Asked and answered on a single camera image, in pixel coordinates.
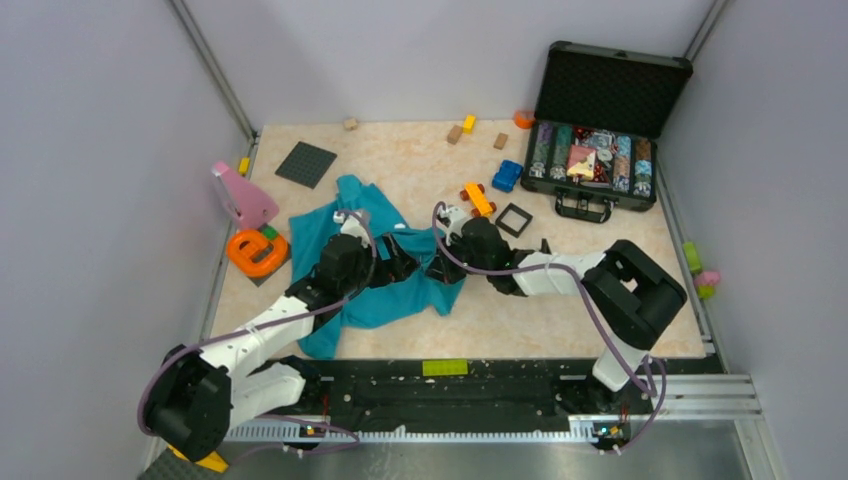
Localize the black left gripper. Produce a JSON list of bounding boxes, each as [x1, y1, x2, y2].
[[339, 231, 420, 295]]

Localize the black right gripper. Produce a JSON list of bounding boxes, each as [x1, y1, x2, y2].
[[425, 231, 492, 286]]

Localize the teal garment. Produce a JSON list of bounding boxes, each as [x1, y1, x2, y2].
[[289, 174, 464, 360]]

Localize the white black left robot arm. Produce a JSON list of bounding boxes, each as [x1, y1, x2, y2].
[[137, 210, 419, 461]]

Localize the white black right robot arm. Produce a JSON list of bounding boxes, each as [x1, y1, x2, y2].
[[430, 202, 688, 412]]

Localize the yellow toy car red wheels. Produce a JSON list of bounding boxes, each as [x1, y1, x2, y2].
[[459, 183, 498, 218]]

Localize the blue toy car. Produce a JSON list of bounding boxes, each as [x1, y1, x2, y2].
[[491, 159, 523, 193]]

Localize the orange plastic toy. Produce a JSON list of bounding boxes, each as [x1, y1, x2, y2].
[[226, 224, 290, 280]]

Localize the pink plastic toy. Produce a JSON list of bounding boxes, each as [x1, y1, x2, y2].
[[211, 162, 279, 230]]

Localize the black lego baseplate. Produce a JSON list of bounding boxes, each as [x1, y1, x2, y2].
[[275, 141, 337, 189]]

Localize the tan wooden block right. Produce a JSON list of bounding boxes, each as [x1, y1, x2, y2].
[[493, 133, 508, 150]]

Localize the tan wooden block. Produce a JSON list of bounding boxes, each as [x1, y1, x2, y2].
[[493, 133, 508, 150], [446, 125, 463, 145]]

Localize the tan wooden block left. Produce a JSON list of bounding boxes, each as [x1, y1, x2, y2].
[[446, 125, 463, 145]]

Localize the yellow wooden block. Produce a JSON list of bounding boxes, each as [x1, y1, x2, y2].
[[462, 114, 477, 134]]

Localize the green label strip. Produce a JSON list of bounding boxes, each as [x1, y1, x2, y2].
[[421, 359, 469, 377]]

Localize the orange tape roll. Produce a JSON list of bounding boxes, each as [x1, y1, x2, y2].
[[513, 110, 535, 130]]

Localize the black poker chip case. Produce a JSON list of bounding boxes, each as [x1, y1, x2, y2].
[[520, 41, 693, 223]]

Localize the green pink toy pile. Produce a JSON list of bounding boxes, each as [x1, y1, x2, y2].
[[682, 241, 722, 300]]

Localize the yellow wedge block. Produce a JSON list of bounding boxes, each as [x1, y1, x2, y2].
[[167, 444, 229, 473]]

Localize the black square frame far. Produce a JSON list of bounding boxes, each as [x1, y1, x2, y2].
[[495, 203, 533, 238]]

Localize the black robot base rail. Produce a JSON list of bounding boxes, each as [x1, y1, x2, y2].
[[273, 359, 653, 434]]

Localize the small yellow block at wall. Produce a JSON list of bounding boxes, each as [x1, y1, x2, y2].
[[238, 157, 251, 176]]

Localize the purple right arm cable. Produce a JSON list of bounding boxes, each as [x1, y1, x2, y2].
[[431, 201, 668, 456]]

